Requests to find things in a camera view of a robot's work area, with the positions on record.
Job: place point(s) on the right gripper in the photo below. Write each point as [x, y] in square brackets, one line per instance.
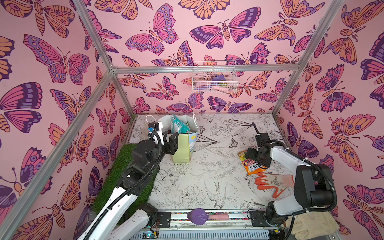
[262, 141]

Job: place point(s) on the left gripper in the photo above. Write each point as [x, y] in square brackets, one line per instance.
[168, 148]

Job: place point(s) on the white paper bag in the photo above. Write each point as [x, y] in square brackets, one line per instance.
[186, 142]

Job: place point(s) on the orange Fox's fruits bag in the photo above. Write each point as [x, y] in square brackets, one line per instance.
[251, 166]

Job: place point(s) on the small teal mint bag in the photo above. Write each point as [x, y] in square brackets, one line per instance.
[177, 125]

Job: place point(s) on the teal mint candy bag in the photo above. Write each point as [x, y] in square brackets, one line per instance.
[184, 128]

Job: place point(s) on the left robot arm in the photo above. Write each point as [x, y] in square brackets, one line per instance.
[147, 156]

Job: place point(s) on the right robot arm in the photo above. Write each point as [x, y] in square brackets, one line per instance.
[314, 189]

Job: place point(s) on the grey work glove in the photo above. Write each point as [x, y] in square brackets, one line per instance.
[144, 133]

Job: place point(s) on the red coated garden glove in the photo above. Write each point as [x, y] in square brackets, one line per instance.
[277, 183]

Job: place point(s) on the green artificial grass mat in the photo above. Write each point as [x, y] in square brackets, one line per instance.
[115, 179]

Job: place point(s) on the beige leather glove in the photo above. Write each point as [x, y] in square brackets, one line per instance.
[314, 224]

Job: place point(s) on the purple tool in basket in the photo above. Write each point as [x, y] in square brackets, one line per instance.
[219, 79]

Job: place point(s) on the purple trowel pink handle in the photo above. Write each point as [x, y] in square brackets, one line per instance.
[199, 217]

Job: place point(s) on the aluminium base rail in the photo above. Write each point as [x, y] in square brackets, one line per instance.
[175, 225]

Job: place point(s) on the white wire basket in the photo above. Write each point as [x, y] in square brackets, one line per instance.
[202, 79]

